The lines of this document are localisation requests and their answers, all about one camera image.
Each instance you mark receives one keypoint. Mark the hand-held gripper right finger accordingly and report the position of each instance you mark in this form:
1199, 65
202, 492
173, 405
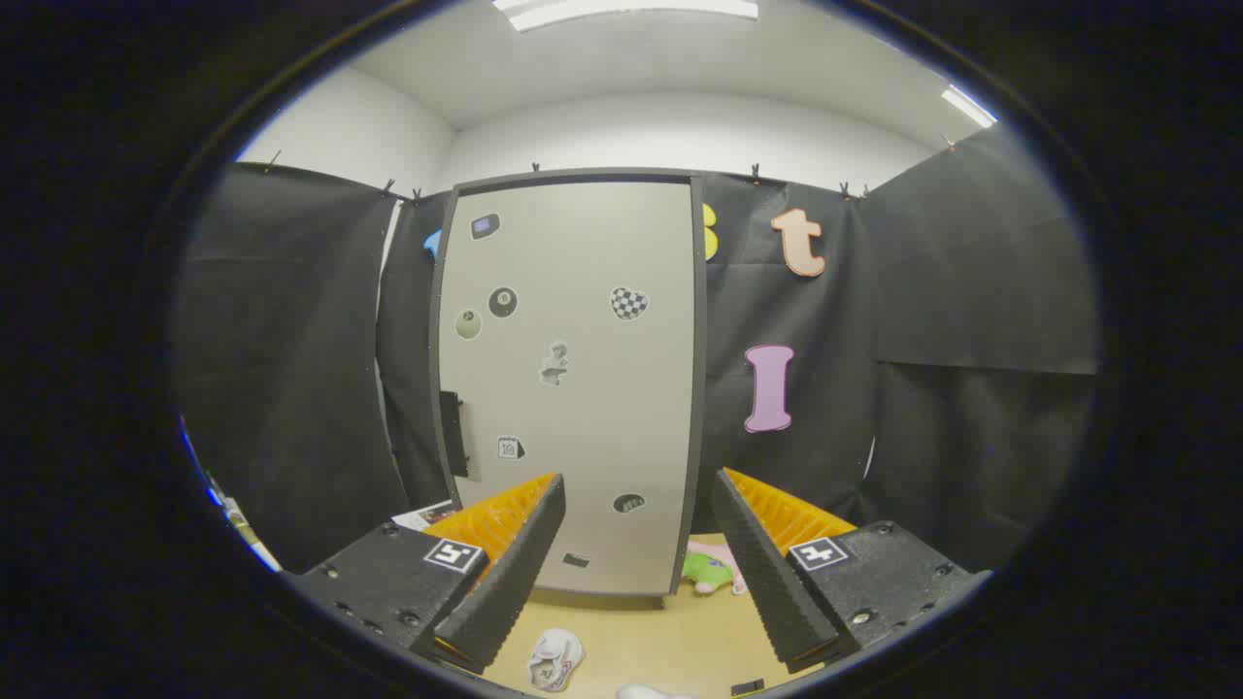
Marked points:
767, 573

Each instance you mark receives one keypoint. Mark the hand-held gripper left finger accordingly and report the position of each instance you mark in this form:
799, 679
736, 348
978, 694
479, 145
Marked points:
515, 573

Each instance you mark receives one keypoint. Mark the white striped shoe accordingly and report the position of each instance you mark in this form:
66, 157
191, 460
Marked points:
555, 658

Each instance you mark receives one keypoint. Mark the dark grey shoe cabinet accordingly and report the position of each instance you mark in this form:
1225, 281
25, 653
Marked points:
698, 388

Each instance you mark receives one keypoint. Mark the pink and green plush toy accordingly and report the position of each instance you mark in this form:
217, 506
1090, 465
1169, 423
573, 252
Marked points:
707, 573

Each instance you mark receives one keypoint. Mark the small printed booklet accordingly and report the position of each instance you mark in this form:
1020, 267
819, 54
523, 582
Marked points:
427, 515

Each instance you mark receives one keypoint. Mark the tan wooden floor board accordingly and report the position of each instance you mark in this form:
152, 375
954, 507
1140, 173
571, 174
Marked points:
660, 641

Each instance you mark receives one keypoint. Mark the black backdrop cloth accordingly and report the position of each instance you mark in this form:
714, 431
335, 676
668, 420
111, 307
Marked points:
971, 291

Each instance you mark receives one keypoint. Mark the short ceiling light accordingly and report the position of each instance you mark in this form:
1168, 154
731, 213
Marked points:
967, 105

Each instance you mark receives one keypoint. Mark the long ceiling light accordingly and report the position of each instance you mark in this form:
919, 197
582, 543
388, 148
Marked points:
621, 10

